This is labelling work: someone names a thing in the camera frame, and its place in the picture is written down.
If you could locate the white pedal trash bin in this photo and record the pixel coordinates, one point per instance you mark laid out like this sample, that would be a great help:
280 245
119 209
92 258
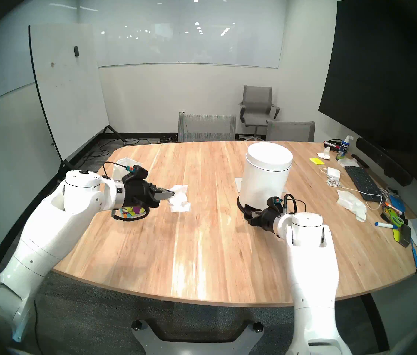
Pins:
265 173

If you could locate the grey office chair with armrests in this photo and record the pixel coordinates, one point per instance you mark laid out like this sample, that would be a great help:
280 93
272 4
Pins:
256 102

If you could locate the blue pen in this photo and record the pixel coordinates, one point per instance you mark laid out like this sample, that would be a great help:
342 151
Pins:
415 254

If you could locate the blue whiteboard marker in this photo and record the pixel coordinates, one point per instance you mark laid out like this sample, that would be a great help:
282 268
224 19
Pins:
386 225

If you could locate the large crumpled white tissue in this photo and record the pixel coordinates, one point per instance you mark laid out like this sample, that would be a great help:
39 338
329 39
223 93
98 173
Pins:
351 204

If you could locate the large black wall screen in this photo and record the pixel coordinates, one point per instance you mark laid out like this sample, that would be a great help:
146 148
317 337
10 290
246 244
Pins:
382 73

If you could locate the red and black marker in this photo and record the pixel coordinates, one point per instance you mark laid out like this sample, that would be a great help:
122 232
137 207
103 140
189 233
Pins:
332 144

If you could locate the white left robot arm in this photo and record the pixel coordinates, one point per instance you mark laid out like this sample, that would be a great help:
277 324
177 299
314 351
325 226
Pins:
45 239

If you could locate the mobile whiteboard on stand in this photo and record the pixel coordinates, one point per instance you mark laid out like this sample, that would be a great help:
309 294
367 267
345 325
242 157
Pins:
67 80

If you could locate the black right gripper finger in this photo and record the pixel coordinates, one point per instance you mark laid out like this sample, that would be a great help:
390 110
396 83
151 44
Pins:
254 222
253 212

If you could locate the black video bar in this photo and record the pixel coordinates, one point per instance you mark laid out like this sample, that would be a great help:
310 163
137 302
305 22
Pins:
382 160

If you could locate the black keyboard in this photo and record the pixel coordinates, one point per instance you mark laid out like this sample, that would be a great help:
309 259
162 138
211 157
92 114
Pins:
364 182

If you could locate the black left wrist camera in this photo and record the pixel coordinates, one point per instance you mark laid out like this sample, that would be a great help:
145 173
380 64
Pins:
136 172

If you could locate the white tissue in box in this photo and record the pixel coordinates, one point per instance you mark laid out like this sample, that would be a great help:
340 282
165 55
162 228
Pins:
127 164

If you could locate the yellow sticky note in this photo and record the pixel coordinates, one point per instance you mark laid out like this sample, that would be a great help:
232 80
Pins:
316 161

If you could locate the small crumpled white tissue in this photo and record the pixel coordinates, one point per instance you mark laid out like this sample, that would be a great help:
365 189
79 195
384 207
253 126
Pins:
324 154

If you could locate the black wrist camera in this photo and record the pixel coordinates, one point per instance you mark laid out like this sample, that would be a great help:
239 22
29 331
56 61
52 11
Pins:
136 172
274 203

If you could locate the flat white tissue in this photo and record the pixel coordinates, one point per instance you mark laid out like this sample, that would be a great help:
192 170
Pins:
347 162

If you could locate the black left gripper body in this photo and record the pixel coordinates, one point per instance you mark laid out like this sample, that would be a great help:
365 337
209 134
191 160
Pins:
138 193

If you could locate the dark grey block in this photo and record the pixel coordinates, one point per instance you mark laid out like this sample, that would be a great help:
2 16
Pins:
404 235

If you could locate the grey mesh back chair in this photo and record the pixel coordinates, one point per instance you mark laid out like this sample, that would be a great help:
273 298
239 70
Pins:
206 127

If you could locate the wide glass wall whiteboard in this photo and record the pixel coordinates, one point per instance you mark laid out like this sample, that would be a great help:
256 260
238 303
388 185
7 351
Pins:
193 25

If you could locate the white power adapter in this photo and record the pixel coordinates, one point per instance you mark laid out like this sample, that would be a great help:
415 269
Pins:
333 172

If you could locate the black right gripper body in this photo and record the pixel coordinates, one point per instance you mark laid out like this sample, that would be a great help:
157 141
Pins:
269 219

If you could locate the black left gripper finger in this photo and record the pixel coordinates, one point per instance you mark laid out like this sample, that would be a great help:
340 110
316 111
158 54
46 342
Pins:
164 196
162 189

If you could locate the whiteboard cleaner spray bottle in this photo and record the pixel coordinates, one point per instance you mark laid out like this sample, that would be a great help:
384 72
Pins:
343 149

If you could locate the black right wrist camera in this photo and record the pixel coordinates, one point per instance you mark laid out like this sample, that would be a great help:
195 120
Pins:
274 203

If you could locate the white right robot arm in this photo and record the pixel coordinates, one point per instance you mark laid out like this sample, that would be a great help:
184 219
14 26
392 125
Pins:
312 276

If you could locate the grey fabric back chair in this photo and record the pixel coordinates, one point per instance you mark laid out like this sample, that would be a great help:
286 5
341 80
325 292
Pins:
290 131

